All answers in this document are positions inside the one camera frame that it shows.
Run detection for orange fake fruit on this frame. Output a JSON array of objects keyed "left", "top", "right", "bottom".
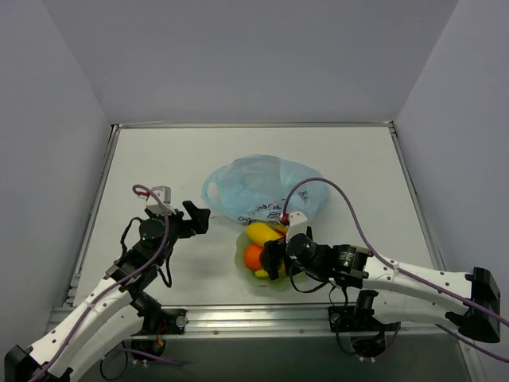
[{"left": 243, "top": 244, "right": 263, "bottom": 271}]

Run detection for yellow fake fruit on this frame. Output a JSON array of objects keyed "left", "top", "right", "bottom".
[{"left": 246, "top": 222, "right": 281, "bottom": 246}]

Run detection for light blue plastic bag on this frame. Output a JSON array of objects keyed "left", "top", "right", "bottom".
[{"left": 201, "top": 154, "right": 330, "bottom": 225}]

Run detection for yellow fake banana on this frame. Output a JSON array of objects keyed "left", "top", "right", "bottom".
[{"left": 254, "top": 226, "right": 285, "bottom": 279}]

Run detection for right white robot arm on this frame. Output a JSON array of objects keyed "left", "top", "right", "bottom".
[{"left": 260, "top": 232, "right": 500, "bottom": 343}]

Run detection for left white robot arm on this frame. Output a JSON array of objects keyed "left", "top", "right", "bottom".
[{"left": 4, "top": 201, "right": 211, "bottom": 381}]

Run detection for green scalloped bowl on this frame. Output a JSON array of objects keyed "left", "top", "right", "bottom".
[{"left": 235, "top": 232, "right": 292, "bottom": 291}]

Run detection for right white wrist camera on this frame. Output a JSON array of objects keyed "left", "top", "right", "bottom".
[{"left": 281, "top": 211, "right": 309, "bottom": 241}]

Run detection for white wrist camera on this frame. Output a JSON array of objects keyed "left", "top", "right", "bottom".
[
  {"left": 281, "top": 211, "right": 309, "bottom": 241},
  {"left": 146, "top": 185, "right": 175, "bottom": 216}
]

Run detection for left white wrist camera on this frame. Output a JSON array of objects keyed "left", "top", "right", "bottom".
[{"left": 146, "top": 185, "right": 175, "bottom": 216}]

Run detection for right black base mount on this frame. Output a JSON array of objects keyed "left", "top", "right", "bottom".
[{"left": 328, "top": 290, "right": 398, "bottom": 333}]

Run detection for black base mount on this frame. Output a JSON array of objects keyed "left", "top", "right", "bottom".
[
  {"left": 328, "top": 290, "right": 398, "bottom": 333},
  {"left": 130, "top": 293, "right": 188, "bottom": 335}
]

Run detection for aluminium front rail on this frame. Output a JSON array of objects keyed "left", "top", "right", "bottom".
[{"left": 42, "top": 300, "right": 475, "bottom": 342}]

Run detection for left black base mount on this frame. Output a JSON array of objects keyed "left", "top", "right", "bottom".
[{"left": 130, "top": 293, "right": 188, "bottom": 335}]

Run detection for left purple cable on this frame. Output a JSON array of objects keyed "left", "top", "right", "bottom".
[{"left": 27, "top": 183, "right": 186, "bottom": 382}]

